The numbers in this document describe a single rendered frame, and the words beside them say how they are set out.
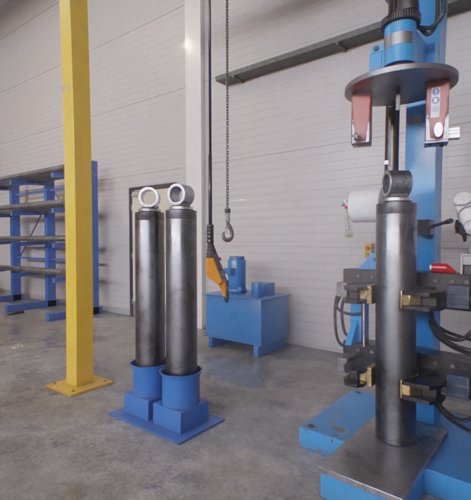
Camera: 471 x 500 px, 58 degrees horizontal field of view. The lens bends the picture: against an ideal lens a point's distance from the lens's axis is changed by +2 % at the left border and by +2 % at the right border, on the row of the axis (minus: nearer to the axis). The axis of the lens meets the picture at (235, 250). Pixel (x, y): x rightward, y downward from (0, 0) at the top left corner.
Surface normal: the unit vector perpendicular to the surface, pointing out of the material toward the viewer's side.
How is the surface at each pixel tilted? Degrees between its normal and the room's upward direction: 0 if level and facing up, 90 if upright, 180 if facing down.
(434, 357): 90
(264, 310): 90
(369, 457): 0
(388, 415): 90
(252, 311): 90
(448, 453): 0
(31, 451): 0
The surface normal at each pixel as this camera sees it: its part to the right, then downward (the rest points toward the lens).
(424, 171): -0.62, 0.02
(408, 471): 0.00, -1.00
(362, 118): -0.38, 0.03
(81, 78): 0.78, 0.01
